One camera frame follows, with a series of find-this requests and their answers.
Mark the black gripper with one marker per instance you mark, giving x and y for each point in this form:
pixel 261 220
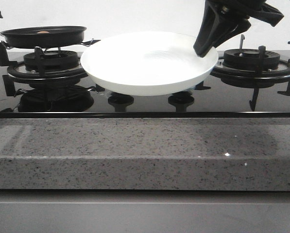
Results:
pixel 218 26

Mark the black frying pan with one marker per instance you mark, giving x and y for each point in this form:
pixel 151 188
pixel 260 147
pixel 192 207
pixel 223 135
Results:
pixel 59 36

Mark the white round plate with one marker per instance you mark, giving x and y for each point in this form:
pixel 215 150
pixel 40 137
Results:
pixel 147 63

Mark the black right burner pan support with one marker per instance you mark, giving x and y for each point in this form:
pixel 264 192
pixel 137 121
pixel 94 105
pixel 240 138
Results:
pixel 254 69

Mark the black burner pan support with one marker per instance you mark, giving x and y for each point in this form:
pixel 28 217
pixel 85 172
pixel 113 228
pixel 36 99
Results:
pixel 44 75
pixel 254 69

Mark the black left burner pan support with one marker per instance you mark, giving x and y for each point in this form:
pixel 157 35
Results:
pixel 44 75

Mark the black glass gas stove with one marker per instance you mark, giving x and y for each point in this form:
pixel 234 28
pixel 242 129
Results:
pixel 214 98

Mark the grey cabinet front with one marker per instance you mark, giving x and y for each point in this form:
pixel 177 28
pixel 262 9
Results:
pixel 144 212

